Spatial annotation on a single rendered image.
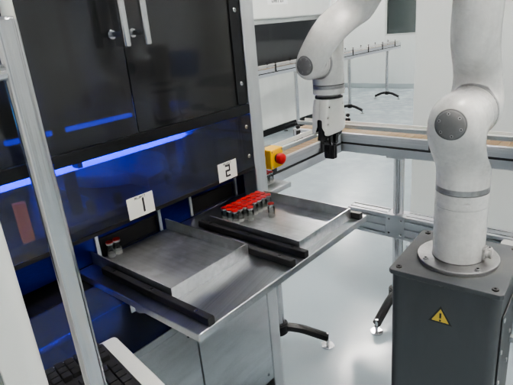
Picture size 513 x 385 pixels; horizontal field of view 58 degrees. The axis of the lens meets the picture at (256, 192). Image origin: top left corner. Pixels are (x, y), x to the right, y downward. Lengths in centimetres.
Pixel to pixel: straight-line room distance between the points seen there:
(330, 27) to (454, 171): 43
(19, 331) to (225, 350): 123
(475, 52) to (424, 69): 162
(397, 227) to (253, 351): 92
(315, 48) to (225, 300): 62
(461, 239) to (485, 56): 41
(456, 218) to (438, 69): 161
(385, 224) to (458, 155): 129
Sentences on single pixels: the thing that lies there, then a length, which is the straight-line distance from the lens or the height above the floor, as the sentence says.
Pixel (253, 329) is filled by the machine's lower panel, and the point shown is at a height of 38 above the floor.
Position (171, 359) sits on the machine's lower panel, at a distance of 156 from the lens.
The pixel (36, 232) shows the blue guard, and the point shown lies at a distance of 117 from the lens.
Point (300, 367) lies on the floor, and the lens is 223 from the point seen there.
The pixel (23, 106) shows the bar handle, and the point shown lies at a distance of 51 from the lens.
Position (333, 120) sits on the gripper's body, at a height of 120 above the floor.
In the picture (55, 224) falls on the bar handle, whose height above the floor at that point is 127.
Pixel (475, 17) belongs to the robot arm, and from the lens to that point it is 109.
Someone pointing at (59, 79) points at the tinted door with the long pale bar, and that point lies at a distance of 117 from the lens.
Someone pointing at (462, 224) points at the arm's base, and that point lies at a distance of 118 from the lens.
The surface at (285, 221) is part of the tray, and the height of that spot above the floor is 88.
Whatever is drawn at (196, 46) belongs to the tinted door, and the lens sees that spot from 141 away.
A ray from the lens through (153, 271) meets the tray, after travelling 124.
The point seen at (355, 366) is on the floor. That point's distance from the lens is 224.
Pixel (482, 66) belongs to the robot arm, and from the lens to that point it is 114.
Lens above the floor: 145
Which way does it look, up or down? 20 degrees down
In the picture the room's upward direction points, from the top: 5 degrees counter-clockwise
